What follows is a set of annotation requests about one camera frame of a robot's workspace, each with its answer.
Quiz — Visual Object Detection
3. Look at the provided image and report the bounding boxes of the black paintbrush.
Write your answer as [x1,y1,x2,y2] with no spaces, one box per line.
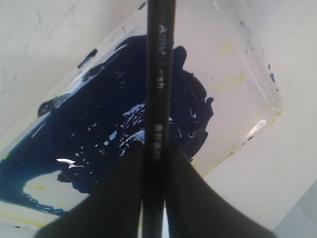
[142,0,176,238]

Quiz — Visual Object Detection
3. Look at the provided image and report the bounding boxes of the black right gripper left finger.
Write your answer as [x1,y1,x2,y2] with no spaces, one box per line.
[35,142,144,238]

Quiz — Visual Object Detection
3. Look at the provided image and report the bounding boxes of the white paint tray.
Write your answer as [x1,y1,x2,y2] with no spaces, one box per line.
[0,0,280,229]

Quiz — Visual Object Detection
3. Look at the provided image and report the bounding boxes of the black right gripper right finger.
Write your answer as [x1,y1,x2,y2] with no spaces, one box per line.
[165,144,275,238]

